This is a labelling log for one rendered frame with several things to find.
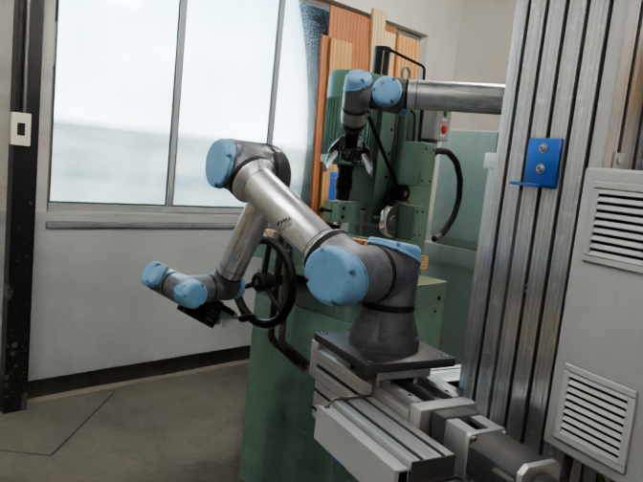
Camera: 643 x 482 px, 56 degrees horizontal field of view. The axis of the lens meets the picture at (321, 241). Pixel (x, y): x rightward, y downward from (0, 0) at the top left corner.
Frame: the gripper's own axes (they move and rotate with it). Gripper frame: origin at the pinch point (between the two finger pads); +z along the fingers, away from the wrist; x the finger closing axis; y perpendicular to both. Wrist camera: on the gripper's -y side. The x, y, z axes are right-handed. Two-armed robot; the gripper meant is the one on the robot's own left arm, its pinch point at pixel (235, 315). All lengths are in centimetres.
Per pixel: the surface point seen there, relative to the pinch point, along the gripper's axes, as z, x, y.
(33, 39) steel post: -57, -121, -59
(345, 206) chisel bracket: 16, 4, -50
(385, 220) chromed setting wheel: 25, 15, -53
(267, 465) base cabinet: 50, 0, 39
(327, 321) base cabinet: 20.8, 16.9, -12.2
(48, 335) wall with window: 18, -121, 44
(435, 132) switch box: 27, 15, -91
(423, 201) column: 45, 11, -72
